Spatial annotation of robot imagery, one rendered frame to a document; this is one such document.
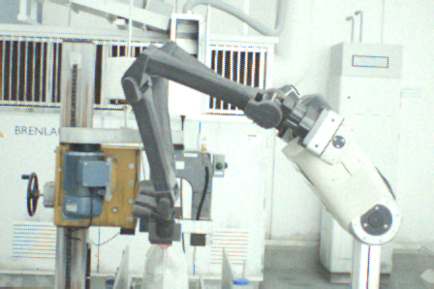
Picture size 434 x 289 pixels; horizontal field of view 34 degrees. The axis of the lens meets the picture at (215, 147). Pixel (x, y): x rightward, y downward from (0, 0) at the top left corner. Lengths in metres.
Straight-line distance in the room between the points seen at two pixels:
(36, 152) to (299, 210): 2.71
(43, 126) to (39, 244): 0.92
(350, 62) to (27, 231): 3.10
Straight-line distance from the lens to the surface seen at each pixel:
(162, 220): 2.16
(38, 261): 5.76
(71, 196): 2.68
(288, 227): 7.03
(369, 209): 2.18
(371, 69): 6.50
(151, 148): 2.05
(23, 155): 5.67
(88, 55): 2.90
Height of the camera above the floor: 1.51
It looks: 3 degrees down
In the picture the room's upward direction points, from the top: 2 degrees clockwise
